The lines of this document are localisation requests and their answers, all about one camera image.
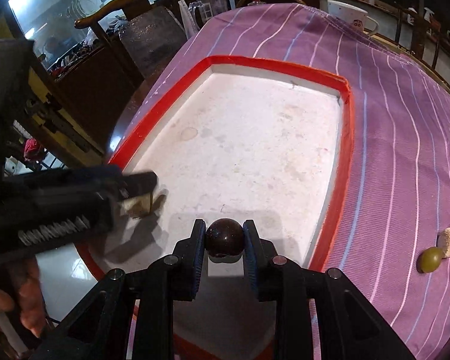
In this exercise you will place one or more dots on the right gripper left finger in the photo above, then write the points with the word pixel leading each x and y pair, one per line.
pixel 186 273

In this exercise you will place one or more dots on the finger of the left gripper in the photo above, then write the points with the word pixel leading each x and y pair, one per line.
pixel 138 184

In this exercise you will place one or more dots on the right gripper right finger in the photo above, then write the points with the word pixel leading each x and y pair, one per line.
pixel 258 255

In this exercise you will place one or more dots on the beige foam chunk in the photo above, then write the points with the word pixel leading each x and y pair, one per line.
pixel 143 205

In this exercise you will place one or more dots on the dark purple plum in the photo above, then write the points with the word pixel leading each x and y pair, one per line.
pixel 224 238

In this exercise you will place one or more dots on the green grape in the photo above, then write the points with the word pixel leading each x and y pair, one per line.
pixel 429 260

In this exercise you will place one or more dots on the white foam ball piece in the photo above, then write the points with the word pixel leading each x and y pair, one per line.
pixel 443 242

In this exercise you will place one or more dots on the left hand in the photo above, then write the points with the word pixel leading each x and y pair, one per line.
pixel 25 277

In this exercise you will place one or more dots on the red rimmed white tray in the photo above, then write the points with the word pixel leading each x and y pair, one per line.
pixel 244 139

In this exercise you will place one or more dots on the wooden chair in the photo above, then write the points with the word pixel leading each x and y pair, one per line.
pixel 147 42

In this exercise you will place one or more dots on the purple striped tablecloth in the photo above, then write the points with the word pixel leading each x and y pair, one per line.
pixel 398 199

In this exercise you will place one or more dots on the clear glass pitcher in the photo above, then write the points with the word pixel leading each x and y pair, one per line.
pixel 203 10

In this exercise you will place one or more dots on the white ceramic mug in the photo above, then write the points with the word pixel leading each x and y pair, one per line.
pixel 356 17

